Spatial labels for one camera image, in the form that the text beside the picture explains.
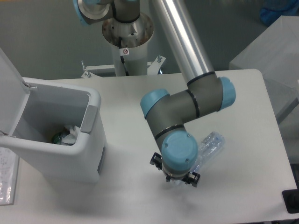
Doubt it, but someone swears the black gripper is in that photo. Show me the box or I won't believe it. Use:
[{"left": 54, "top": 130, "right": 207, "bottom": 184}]
[{"left": 149, "top": 152, "right": 201, "bottom": 187}]

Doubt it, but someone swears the clear plastic water bottle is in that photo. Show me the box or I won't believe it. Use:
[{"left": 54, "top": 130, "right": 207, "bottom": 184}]
[{"left": 189, "top": 132, "right": 225, "bottom": 173}]

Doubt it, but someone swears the clear plastic bag trash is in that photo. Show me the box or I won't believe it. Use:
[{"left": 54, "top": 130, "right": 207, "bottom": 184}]
[{"left": 61, "top": 125, "right": 80, "bottom": 146}]

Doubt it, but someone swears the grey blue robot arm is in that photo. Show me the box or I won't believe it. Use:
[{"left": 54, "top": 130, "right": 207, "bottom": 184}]
[{"left": 73, "top": 0, "right": 236, "bottom": 187}]

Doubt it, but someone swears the green trash inside can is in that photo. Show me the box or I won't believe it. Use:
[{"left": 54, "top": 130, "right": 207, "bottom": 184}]
[{"left": 51, "top": 132, "right": 63, "bottom": 145}]

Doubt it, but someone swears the white trash can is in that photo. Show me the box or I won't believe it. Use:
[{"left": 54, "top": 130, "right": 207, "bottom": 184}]
[{"left": 0, "top": 52, "right": 106, "bottom": 183}]

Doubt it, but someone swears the black device at table edge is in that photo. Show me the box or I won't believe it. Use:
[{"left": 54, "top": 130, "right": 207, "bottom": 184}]
[{"left": 282, "top": 189, "right": 299, "bottom": 214}]

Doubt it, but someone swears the white covered side table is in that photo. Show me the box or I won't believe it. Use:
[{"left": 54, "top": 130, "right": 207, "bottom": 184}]
[{"left": 229, "top": 16, "right": 299, "bottom": 123}]

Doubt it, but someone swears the laminated paper sheet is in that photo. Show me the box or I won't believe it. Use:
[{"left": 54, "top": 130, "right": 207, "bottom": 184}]
[{"left": 0, "top": 147, "right": 19, "bottom": 206}]

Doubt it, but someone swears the blue object in background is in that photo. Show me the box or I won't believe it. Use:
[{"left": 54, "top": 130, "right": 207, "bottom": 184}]
[{"left": 259, "top": 0, "right": 299, "bottom": 27}]

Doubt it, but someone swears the white pedestal base bracket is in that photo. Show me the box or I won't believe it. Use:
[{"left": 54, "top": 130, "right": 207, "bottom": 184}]
[{"left": 81, "top": 55, "right": 166, "bottom": 78}]

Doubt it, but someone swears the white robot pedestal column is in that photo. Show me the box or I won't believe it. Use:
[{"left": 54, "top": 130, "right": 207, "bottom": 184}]
[{"left": 102, "top": 13, "right": 154, "bottom": 76}]

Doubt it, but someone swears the black cable on pedestal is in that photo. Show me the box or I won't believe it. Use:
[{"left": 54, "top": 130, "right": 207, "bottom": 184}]
[{"left": 118, "top": 36, "right": 129, "bottom": 76}]

